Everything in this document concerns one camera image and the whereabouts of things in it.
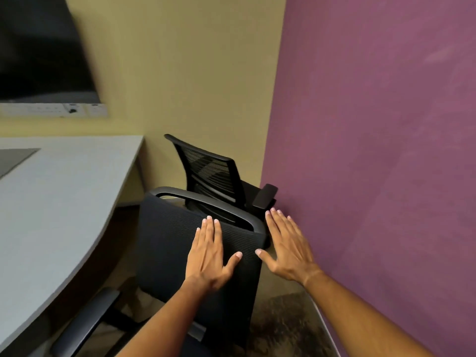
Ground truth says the person's right hand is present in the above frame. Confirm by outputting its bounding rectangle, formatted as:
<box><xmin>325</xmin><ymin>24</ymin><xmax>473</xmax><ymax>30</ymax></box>
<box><xmin>255</xmin><ymin>208</ymin><xmax>325</xmax><ymax>287</ymax></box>

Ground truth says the person's left hand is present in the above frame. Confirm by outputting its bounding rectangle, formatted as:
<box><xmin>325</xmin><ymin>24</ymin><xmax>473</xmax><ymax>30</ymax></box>
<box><xmin>185</xmin><ymin>215</ymin><xmax>243</xmax><ymax>293</ymax></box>

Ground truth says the person's right forearm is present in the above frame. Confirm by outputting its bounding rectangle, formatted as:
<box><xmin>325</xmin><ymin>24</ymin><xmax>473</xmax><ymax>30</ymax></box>
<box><xmin>303</xmin><ymin>269</ymin><xmax>436</xmax><ymax>357</ymax></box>

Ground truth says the person's left forearm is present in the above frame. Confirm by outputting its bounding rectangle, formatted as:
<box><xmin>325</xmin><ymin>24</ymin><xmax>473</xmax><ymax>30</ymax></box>
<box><xmin>117</xmin><ymin>277</ymin><xmax>215</xmax><ymax>357</ymax></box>

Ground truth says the black fabric-back office chair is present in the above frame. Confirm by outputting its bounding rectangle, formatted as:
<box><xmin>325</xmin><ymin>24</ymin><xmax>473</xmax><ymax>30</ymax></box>
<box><xmin>50</xmin><ymin>186</ymin><xmax>268</xmax><ymax>357</ymax></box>

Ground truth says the black mesh-back office chair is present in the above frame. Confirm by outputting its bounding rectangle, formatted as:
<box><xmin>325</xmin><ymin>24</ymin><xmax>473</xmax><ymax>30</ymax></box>
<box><xmin>164</xmin><ymin>134</ymin><xmax>279</xmax><ymax>249</ymax></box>

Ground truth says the white wall socket strip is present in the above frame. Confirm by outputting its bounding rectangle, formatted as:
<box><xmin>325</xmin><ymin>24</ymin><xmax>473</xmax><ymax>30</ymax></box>
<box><xmin>0</xmin><ymin>102</ymin><xmax>109</xmax><ymax>119</ymax></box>

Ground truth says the black wall-mounted screen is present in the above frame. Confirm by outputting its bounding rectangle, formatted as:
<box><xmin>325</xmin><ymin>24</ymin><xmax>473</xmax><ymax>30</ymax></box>
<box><xmin>0</xmin><ymin>0</ymin><xmax>102</xmax><ymax>105</ymax></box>

